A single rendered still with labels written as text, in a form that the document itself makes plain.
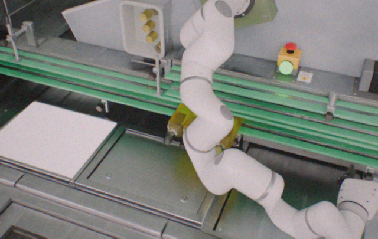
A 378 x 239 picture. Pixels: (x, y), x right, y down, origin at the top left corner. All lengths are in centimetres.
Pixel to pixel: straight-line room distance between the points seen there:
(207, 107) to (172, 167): 58
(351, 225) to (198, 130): 44
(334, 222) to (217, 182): 29
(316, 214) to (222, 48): 46
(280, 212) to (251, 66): 60
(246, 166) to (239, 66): 61
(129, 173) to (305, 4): 83
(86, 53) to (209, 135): 94
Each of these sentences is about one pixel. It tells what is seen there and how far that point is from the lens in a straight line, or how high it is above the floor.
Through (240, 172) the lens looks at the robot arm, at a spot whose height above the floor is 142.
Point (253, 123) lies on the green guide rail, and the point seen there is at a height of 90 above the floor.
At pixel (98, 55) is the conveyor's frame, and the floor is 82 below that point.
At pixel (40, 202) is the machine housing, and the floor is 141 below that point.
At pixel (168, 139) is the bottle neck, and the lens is 149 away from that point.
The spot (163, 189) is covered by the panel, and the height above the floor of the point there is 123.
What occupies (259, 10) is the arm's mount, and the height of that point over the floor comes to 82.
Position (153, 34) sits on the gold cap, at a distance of 171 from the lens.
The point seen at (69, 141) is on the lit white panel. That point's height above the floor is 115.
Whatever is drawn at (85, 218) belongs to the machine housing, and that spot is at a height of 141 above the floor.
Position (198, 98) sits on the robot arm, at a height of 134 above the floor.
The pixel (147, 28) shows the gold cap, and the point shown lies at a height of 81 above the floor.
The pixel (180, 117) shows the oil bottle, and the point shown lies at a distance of 155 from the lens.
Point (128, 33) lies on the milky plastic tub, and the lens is 174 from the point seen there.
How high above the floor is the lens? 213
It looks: 49 degrees down
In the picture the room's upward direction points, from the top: 146 degrees counter-clockwise
